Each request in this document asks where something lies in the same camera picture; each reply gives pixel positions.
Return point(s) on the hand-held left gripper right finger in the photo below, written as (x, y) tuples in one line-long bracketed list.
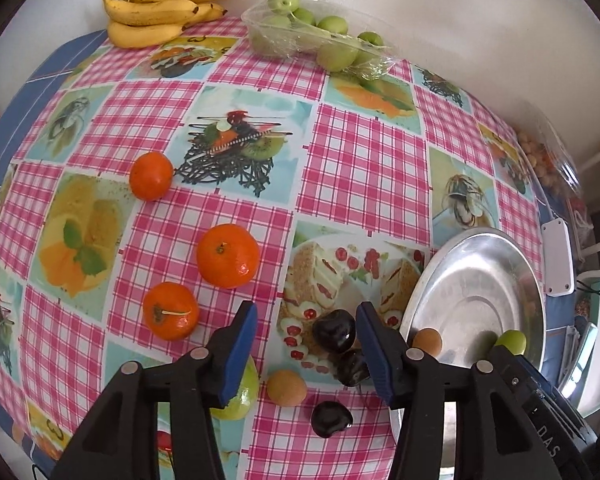
[(375, 355)]

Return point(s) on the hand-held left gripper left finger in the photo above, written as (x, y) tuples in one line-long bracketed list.
[(240, 355)]

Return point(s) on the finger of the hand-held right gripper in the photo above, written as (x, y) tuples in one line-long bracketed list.
[(520, 380)]

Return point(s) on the single green plum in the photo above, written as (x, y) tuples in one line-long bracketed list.
[(512, 341)]

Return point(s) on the green mango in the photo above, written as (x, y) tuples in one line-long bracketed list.
[(245, 395)]

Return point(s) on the small brown round fruit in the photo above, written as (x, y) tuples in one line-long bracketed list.
[(427, 341), (286, 387)]

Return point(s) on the dark red plum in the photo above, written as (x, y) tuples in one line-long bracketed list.
[(352, 367), (334, 330), (331, 419)]

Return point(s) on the orange tangerine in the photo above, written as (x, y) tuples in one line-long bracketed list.
[(171, 311), (151, 176), (227, 255)]

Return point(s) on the round metal bowl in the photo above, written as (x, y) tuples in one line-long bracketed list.
[(475, 285)]

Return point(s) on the white plastic box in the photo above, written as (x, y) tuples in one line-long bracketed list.
[(557, 255)]

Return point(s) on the pink checkered printed tablecloth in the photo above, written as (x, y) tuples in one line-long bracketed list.
[(370, 160)]

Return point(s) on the plastic bag of small fruit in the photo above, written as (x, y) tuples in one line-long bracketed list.
[(545, 165)]

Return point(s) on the pile of green plums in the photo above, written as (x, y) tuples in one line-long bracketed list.
[(337, 55)]

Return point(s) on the clear plastic container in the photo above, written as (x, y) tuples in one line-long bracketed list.
[(280, 42)]

